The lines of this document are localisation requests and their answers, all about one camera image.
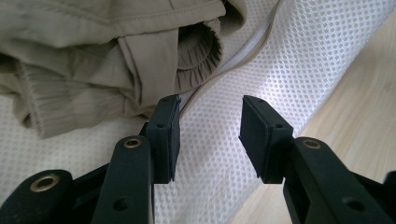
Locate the white mesh laundry bag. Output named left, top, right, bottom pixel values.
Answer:
left=0, top=0, right=396, bottom=224

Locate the beige garment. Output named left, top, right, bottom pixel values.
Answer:
left=0, top=0, right=248, bottom=139

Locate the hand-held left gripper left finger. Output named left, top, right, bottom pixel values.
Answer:
left=146, top=94, right=182, bottom=185

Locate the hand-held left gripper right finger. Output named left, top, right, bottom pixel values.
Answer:
left=238, top=94, right=294, bottom=185

